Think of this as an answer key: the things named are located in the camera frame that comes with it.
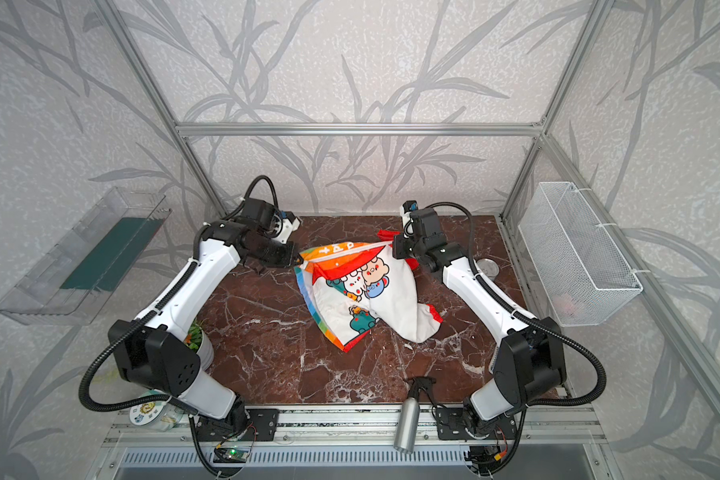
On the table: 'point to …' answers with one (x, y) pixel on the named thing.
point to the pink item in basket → (566, 303)
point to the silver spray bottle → (407, 431)
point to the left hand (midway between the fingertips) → (304, 251)
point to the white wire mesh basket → (582, 272)
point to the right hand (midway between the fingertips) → (398, 229)
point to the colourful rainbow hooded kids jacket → (352, 286)
